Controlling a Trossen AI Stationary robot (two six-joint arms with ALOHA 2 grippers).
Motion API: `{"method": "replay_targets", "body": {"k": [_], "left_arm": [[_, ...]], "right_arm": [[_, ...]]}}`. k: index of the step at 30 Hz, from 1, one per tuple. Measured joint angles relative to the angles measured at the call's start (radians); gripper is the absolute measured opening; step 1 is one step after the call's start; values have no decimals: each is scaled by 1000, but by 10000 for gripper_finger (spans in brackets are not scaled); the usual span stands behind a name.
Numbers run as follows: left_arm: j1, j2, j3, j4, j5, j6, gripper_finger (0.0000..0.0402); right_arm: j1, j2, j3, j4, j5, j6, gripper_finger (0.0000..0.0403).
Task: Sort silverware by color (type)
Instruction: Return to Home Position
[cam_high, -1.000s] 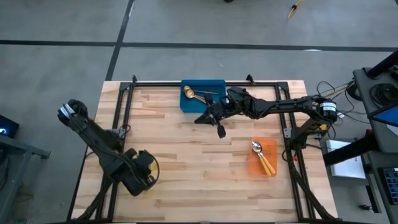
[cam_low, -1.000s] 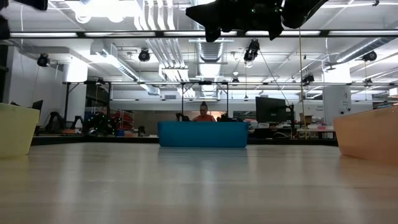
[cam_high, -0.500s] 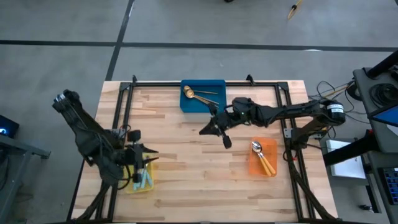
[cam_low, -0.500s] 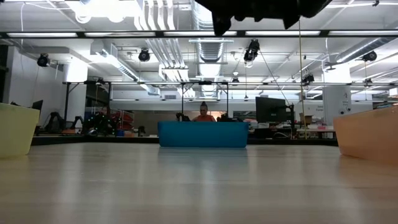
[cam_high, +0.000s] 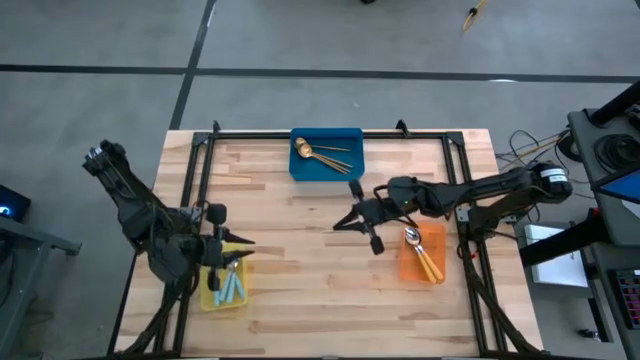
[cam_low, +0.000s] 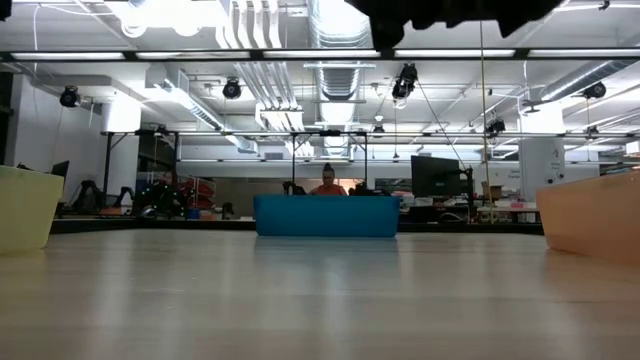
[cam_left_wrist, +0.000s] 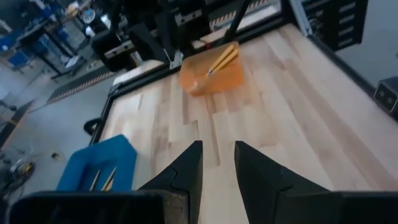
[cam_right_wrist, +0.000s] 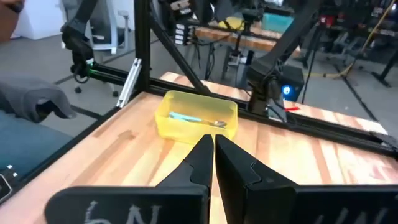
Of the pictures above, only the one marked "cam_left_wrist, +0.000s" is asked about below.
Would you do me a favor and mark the black slotted equipment rack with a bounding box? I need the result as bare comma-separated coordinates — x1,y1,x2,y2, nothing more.
289,0,369,51

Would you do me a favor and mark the black rounded device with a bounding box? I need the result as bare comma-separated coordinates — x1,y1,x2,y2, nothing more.
373,76,398,114

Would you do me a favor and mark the gold metal spoon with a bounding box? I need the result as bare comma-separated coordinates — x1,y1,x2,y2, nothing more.
101,166,118,192
89,169,102,192

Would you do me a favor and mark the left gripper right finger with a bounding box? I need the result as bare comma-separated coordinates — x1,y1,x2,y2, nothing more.
234,140,398,224

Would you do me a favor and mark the blue plastic bin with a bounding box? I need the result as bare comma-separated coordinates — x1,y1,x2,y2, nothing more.
55,134,138,192

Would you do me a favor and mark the black table frame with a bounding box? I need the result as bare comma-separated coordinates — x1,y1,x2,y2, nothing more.
83,0,398,146

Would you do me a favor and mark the orange-handled silver spoon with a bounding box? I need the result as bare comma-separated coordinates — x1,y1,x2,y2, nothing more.
211,49,239,77
206,44,236,75

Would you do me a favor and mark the orange plastic bin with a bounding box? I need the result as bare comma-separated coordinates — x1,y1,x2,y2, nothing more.
178,41,245,97

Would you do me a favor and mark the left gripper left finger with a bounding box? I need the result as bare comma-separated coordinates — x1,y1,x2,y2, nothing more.
9,139,204,224

